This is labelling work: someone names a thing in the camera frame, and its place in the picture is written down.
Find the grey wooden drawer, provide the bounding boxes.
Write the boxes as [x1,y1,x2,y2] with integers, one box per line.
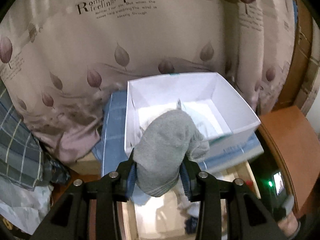
[118,161,261,239]

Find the grey knit roll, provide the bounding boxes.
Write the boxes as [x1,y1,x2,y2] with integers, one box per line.
[133,109,210,197]

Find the red underwear roll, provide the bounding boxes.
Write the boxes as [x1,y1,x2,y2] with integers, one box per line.
[246,180,253,187]

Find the navy floral underwear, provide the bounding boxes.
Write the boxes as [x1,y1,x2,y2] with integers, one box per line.
[184,216,199,235]

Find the light blue underwear roll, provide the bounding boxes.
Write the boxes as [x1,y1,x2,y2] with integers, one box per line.
[131,185,151,206]

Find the person's right hand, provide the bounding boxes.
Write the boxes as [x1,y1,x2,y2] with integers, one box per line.
[277,211,300,239]

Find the grey nightstand cabinet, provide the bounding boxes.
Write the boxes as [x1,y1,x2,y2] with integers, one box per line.
[199,139,265,174]

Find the brown cardboard box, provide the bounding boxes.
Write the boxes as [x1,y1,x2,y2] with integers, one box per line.
[68,152,101,175]

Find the dark plastic bag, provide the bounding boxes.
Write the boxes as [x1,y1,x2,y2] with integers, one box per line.
[43,153,71,185]

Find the blue checked cloth cover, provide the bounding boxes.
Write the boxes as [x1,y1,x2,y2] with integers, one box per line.
[91,89,261,178]

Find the white XINCCI cardboard box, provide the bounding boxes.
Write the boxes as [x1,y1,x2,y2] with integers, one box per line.
[124,73,260,157]

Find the grey plaid blanket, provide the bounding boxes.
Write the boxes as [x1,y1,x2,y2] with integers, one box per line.
[0,82,48,190]

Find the beige leaf-pattern bedsheet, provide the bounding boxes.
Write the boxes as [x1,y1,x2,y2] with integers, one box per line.
[1,0,295,163]

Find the wooden chair frame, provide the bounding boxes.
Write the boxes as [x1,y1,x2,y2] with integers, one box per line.
[258,106,319,218]

